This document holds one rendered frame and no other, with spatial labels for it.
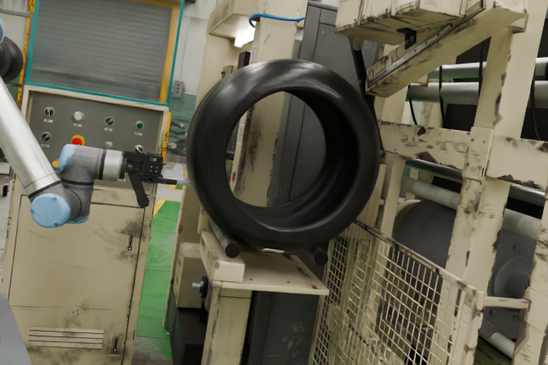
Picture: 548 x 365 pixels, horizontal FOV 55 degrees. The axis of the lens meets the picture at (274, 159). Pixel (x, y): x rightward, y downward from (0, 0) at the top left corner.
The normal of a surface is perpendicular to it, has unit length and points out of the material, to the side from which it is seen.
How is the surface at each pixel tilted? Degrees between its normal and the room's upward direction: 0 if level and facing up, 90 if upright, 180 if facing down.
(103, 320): 90
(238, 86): 59
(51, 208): 92
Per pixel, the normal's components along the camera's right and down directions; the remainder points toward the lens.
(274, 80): 0.20, -0.05
